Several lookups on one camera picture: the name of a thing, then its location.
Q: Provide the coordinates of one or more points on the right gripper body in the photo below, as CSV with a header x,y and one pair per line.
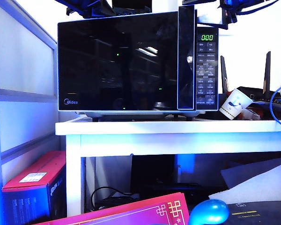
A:
x,y
228,11

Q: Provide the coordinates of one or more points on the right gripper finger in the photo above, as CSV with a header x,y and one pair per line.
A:
x,y
219,22
201,2

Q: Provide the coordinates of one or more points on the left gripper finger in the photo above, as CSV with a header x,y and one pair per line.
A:
x,y
106,8

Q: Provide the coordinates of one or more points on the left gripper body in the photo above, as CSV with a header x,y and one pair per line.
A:
x,y
84,11

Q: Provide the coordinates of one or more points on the black glass microwave door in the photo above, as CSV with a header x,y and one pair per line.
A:
x,y
119,70

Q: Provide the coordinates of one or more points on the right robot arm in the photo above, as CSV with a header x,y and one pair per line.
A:
x,y
246,2

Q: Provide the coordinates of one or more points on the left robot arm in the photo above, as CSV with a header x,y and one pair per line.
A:
x,y
65,2

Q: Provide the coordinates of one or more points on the black silver microwave oven body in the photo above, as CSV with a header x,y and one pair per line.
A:
x,y
207,70

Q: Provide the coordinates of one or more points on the framed blue flower picture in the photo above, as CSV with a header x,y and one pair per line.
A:
x,y
131,3

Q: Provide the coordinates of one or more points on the black router antenna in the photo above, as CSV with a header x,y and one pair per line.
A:
x,y
224,75
267,72

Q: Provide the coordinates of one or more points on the black router body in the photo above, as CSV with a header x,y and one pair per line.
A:
x,y
246,91

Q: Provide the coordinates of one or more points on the white blue paper cup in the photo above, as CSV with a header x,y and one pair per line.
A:
x,y
234,104

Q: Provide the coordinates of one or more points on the small white red box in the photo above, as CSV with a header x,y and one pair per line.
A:
x,y
250,114

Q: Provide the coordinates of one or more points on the white table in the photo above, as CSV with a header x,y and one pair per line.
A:
x,y
154,127

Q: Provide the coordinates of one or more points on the grey board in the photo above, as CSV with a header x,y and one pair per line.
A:
x,y
246,174

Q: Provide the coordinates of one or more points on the red black cardboard box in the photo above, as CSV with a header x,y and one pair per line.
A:
x,y
34,168

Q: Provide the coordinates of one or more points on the white foam sheet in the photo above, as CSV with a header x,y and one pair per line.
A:
x,y
257,192

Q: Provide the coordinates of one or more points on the glossy blue computer mouse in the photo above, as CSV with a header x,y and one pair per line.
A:
x,y
209,212

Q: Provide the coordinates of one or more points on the black book gold print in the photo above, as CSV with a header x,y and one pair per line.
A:
x,y
264,215

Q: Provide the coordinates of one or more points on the pink gift box gold pattern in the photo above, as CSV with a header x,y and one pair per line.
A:
x,y
128,212

